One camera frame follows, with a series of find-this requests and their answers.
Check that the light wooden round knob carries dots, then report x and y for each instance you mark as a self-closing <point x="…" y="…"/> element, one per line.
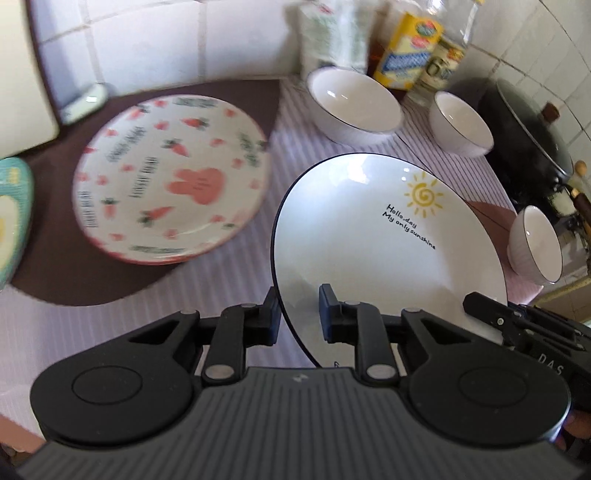
<point x="580" y="168"/>

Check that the black wok with lid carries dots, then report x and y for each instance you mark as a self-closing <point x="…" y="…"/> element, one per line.
<point x="521" y="120"/>

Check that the brown sauce bottle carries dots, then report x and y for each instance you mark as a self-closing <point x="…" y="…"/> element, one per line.
<point x="375" y="57"/>

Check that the brown lid knob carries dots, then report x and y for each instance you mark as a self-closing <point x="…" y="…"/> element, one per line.
<point x="550" y="111"/>

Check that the oil bottle with yellow label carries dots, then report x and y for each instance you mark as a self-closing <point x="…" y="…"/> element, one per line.
<point x="406" y="50"/>

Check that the white plate with sun print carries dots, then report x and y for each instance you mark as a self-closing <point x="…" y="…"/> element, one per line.
<point x="369" y="258"/>

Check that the white plastic packet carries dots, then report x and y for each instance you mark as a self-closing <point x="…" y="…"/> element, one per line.
<point x="328" y="32"/>

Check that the clear bottle with yellow cap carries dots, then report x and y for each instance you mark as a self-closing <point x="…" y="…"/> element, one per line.
<point x="438" y="60"/>

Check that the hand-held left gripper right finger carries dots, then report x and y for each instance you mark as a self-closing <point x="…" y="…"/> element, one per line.
<point x="327" y="314"/>

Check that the teal plate with egg print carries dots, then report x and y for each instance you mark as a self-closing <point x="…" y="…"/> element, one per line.
<point x="14" y="217"/>

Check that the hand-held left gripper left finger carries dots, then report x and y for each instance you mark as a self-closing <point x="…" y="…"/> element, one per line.
<point x="272" y="318"/>

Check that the dark brown mat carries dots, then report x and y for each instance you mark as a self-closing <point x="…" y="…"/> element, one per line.
<point x="60" y="258"/>

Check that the cream cutting board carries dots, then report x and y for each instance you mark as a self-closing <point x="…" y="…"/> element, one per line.
<point x="23" y="69"/>

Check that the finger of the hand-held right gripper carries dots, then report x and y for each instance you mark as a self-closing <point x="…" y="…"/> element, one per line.
<point x="485" y="309"/>

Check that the white ribbed bowl dark rim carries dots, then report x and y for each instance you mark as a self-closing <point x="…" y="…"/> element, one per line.
<point x="461" y="122"/>
<point x="535" y="244"/>
<point x="355" y="99"/>

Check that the pink striped tablecloth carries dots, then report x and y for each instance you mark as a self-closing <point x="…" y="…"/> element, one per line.
<point x="69" y="332"/>

